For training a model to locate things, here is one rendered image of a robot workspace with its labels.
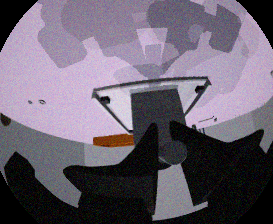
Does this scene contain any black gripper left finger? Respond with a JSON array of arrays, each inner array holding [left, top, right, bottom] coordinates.
[[63, 123, 159, 216]]

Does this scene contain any orange rectangular tray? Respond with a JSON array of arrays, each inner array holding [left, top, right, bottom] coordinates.
[[93, 133, 133, 148]]

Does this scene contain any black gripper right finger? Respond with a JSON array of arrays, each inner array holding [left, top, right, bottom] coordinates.
[[169, 120, 265, 206]]

